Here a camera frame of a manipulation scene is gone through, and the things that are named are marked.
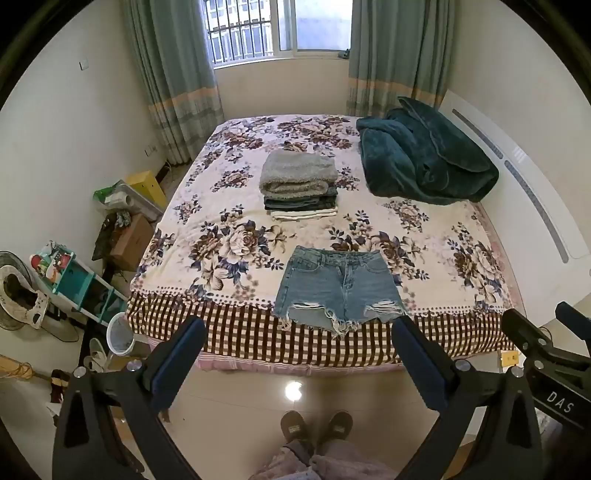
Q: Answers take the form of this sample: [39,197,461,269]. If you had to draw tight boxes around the barred window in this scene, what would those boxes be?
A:
[201,0,354,66]

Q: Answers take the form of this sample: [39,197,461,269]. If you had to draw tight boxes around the dark green plush blanket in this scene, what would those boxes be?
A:
[355,96,500,206]

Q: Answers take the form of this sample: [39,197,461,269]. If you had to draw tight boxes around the teal storage shelf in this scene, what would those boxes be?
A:
[30,239,129,334]

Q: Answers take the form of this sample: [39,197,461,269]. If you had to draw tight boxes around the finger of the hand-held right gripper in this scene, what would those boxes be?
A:
[555,302,591,336]
[501,308,551,366]

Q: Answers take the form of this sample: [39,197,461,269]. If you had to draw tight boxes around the bed with floral cover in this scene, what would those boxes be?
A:
[126,113,522,371]

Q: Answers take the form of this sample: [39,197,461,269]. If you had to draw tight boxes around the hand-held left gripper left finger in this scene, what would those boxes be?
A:
[52,316,207,480]

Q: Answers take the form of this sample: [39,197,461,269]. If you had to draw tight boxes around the straw broom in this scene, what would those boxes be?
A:
[0,354,71,385]

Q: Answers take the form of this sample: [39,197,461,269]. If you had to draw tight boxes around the folded grey fuzzy sweater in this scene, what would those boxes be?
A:
[259,150,341,197]

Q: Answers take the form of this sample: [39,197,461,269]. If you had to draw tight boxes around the standing fan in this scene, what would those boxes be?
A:
[0,250,80,343]

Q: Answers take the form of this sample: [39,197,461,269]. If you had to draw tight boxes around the yellow box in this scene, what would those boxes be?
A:
[126,170,168,209]

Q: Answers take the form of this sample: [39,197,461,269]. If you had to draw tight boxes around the folded dark jeans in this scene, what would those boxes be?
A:
[263,185,339,212]

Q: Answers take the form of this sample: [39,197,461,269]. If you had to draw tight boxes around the folded white striped garment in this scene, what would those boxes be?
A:
[270,208,338,220]

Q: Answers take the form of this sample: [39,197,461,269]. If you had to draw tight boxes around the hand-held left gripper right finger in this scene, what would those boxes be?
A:
[392,316,544,480]

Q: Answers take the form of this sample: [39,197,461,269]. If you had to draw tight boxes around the brown slipper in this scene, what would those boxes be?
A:
[281,410,308,446]
[318,410,354,456]

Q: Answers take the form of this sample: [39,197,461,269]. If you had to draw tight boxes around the green and white plastic bag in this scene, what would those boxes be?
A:
[93,181,139,214]

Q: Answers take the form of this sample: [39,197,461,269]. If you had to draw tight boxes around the blue denim shorts pants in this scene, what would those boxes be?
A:
[271,246,411,339]

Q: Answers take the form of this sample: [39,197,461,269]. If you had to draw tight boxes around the green curtain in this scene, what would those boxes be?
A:
[346,0,463,119]
[121,0,225,165]

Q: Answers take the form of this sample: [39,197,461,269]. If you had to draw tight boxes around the brown cardboard box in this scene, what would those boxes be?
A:
[111,213,154,271]

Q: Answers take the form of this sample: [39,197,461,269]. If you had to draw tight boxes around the white bed headboard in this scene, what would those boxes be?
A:
[438,89,591,278]

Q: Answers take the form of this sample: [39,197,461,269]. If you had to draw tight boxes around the white waste bin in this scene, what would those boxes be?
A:
[106,312,140,356]

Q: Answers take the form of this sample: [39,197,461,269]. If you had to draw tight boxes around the person's pink pajama legs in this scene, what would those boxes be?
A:
[249,438,399,480]

